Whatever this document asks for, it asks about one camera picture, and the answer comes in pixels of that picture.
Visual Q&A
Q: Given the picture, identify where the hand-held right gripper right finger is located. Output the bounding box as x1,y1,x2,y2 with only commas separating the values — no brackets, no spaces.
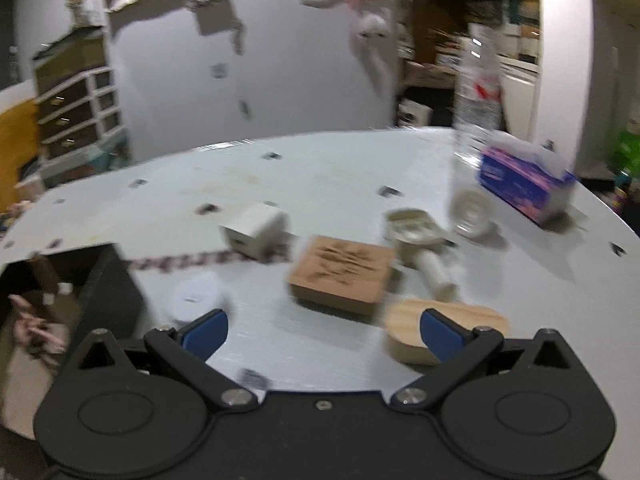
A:
390,309,578,415

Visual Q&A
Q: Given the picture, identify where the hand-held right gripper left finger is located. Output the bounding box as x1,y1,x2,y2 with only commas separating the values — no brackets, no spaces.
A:
70,309,259,415

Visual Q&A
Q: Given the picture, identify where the oval wooden piece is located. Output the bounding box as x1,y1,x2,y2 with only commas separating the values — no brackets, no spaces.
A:
382,299,512,367

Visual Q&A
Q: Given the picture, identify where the black storage box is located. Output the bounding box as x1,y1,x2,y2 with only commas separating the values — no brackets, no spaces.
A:
0,242,147,361

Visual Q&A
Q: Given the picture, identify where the white handled tray tool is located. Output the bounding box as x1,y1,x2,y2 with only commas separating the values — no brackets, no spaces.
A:
384,208,460,302

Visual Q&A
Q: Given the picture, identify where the engraved wooden square block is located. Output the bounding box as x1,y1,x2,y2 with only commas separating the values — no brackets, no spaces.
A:
286,235,400,317

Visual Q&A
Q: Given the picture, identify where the clear plastic cup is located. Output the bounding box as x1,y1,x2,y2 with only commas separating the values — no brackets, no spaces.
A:
450,187,493,238

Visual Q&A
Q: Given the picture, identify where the white round lid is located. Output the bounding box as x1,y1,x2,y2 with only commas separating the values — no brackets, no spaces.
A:
169,272,227,328

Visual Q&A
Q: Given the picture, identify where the white cube box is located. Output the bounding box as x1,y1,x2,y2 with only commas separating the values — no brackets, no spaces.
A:
220,202,292,260

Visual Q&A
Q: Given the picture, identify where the blue purple tissue box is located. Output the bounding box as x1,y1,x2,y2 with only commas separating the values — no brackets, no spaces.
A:
477,132,578,226

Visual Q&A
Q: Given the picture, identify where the clear water bottle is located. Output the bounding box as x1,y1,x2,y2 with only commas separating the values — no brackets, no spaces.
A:
451,25,505,161

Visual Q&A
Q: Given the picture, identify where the plastic drawer unit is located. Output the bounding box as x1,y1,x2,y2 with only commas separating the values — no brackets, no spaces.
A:
32,27,132,171

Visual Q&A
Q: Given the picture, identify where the green package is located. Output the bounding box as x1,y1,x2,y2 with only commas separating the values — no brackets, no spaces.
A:
612,130,640,171

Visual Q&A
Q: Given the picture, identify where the white plush toy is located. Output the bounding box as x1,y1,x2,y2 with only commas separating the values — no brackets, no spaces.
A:
349,12,396,101

